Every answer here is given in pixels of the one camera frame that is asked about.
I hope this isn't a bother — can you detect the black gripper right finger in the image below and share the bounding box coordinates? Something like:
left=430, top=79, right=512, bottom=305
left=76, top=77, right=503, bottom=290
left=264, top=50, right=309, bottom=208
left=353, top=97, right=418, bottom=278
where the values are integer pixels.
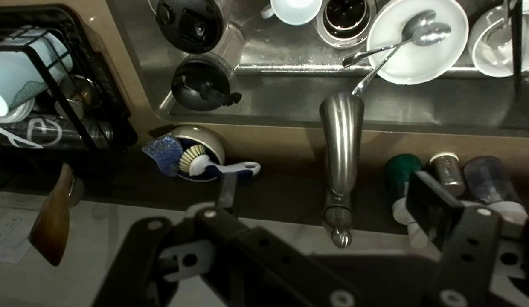
left=406, top=171, right=529, bottom=307

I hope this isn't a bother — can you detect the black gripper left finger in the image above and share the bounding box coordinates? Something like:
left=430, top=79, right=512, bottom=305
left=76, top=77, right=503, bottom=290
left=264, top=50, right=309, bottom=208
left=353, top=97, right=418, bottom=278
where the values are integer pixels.
left=92, top=174, right=361, bottom=307

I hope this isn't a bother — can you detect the brushed steel faucet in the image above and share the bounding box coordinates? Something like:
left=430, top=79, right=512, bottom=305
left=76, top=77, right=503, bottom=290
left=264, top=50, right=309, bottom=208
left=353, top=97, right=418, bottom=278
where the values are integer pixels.
left=319, top=92, right=363, bottom=247

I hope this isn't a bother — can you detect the small metal cup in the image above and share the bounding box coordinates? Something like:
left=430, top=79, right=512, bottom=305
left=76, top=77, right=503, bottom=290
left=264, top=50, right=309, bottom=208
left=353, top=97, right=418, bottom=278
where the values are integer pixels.
left=430, top=152, right=466, bottom=196

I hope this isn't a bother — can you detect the dish brush blue white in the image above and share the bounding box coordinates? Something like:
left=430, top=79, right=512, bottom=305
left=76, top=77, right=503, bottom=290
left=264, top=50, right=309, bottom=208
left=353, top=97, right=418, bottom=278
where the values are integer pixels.
left=141, top=137, right=261, bottom=183

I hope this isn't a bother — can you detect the wooden spatula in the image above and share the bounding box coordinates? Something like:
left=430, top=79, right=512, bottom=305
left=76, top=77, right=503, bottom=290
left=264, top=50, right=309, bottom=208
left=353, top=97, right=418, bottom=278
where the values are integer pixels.
left=29, top=164, right=75, bottom=266

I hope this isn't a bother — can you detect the stainless steel sink basin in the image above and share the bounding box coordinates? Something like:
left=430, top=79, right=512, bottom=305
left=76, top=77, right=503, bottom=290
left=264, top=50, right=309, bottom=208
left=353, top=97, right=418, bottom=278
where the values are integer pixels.
left=107, top=0, right=529, bottom=133

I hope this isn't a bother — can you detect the white plate in sink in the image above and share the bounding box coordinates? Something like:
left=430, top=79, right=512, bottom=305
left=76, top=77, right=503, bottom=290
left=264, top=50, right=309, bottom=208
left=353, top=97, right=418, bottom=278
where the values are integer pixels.
left=365, top=0, right=471, bottom=87

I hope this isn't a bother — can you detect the black dish drying rack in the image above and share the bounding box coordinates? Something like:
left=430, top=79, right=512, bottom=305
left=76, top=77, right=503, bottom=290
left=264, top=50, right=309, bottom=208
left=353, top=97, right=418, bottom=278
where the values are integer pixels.
left=0, top=4, right=136, bottom=167

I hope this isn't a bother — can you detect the white bowl in sink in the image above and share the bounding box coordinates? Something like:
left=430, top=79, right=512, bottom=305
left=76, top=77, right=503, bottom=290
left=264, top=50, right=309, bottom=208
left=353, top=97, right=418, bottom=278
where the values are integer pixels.
left=467, top=0, right=529, bottom=79

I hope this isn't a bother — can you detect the metal spoon in bowl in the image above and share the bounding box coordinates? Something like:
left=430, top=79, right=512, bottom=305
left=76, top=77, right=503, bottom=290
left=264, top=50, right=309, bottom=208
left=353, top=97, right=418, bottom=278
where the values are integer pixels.
left=341, top=9, right=452, bottom=99

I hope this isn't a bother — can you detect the white mug in sink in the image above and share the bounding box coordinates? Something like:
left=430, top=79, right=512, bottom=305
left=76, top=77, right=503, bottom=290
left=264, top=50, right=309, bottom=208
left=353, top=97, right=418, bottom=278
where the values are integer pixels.
left=261, top=0, right=322, bottom=26

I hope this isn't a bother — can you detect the light blue cup in rack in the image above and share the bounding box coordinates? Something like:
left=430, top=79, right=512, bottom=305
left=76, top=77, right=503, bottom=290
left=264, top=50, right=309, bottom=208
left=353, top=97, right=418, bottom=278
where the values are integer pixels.
left=0, top=29, right=73, bottom=116

